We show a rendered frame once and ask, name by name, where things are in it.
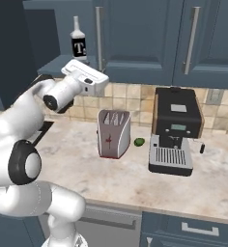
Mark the grey dishwasher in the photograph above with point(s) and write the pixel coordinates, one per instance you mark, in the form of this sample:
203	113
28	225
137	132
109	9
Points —
112	231

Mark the silver toaster with red base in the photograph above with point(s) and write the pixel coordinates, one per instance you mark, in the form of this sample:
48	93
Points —
114	135

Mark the blue base cabinet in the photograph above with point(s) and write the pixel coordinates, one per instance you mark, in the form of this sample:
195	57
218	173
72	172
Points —
13	231

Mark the blue wall cabinet door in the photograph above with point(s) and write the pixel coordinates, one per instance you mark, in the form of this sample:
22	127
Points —
215	38
138	35

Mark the open blue wall cabinet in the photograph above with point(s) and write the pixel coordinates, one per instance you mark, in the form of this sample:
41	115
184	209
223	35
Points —
64	66

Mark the grey wall outlet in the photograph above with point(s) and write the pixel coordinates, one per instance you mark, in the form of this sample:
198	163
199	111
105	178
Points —
214	96

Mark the blue drawer front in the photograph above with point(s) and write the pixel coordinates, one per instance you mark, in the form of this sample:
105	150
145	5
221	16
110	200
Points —
170	225

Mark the black hob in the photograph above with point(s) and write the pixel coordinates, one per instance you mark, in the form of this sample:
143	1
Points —
45	130

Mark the black and silver coffee machine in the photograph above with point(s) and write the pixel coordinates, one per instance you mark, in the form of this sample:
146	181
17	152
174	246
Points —
177	122

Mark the blue base cabinet door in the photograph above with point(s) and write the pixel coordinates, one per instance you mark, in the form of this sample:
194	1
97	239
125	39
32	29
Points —
157	242

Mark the green lime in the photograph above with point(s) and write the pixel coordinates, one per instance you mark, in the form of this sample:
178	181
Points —
139	142

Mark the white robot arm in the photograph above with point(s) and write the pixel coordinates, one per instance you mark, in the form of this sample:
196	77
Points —
16	122

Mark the open dark blue cabinet door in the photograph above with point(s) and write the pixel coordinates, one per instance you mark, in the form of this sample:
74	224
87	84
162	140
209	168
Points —
8	48

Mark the white bottle with black label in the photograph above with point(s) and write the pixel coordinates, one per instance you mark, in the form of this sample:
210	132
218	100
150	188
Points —
78	45

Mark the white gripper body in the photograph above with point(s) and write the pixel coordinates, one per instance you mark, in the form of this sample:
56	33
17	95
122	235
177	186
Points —
87	72

